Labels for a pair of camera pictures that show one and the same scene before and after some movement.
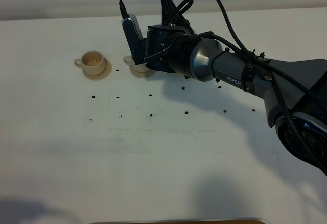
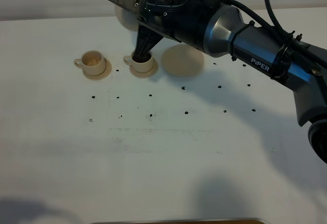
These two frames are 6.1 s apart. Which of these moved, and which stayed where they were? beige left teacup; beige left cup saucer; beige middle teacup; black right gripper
Moved: black right gripper
Stayed: beige middle teacup; beige left cup saucer; beige left teacup
